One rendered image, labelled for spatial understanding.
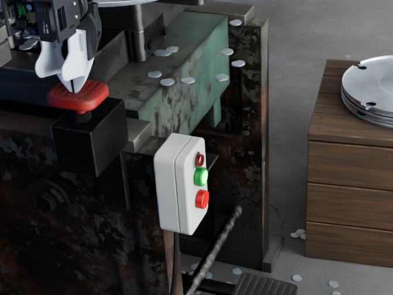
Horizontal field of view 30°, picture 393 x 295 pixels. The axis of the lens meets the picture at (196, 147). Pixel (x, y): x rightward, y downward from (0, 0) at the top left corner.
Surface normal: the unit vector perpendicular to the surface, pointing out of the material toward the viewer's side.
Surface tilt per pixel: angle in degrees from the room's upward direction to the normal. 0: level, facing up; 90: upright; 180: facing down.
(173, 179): 90
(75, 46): 93
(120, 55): 90
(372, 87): 0
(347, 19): 0
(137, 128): 0
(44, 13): 90
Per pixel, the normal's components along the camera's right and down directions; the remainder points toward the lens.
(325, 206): -0.26, 0.52
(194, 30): -0.05, -0.85
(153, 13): 0.92, 0.16
